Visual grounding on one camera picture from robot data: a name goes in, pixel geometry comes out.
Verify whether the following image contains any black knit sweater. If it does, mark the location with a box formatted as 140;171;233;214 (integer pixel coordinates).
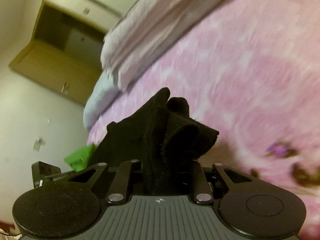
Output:
88;87;219;194

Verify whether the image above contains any pink floral blanket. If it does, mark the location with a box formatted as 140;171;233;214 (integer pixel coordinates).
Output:
88;0;319;239

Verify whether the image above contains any grey ribbed pillow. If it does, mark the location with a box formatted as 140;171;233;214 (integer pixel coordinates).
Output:
83;70;121;131

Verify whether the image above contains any green knit garment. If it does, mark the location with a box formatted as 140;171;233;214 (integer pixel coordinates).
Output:
64;144;97;172

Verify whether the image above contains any folded pink bedding stack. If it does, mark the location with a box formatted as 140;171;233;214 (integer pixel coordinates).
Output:
101;0;225;92

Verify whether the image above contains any wooden door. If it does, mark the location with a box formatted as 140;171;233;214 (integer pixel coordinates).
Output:
9;1;106;105

